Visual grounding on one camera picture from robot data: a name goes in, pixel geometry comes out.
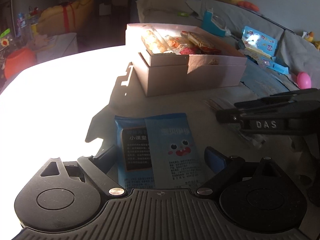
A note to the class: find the teal toy appliance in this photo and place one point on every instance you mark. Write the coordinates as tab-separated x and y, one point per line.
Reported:
214	24

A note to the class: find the red chicken leg packet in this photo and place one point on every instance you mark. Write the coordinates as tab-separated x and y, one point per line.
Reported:
201	42

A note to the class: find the orange plastic bucket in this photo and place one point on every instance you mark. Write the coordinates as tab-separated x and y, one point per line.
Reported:
18	61

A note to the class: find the blue cartoon snack packet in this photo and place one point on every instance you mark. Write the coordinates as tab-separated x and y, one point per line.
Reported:
157	152

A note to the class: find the white yellow snack packet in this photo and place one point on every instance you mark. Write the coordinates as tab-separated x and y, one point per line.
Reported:
180	45

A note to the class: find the pink box tray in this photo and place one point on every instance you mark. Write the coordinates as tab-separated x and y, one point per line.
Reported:
135	44

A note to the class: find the green small toy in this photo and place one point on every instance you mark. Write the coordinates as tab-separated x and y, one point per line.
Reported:
183	14

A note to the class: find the yellow armchair with red ribbon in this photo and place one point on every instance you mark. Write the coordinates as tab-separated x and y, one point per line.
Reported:
67	18

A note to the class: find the white side table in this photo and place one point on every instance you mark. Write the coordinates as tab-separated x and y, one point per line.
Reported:
58	46

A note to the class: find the pink box base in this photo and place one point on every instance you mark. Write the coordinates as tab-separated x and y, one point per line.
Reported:
201	72

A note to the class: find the grey covered sofa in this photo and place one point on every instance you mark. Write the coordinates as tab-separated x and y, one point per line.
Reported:
297	53

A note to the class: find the blue sticker toy box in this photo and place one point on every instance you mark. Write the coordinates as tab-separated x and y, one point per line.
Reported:
261	48

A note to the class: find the orange carrot plush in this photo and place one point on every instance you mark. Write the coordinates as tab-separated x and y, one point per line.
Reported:
248	5

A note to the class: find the pink plastic egg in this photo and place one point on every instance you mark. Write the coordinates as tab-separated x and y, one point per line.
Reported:
304	80

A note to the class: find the long bread stick packet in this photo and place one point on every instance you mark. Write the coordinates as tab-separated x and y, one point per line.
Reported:
153	44

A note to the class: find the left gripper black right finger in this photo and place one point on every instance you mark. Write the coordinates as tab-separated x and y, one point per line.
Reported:
216	161

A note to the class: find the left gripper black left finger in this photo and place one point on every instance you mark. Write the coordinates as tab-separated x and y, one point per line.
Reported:
95	168

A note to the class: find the yellow duck plush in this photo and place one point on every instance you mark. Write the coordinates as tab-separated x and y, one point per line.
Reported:
309	36

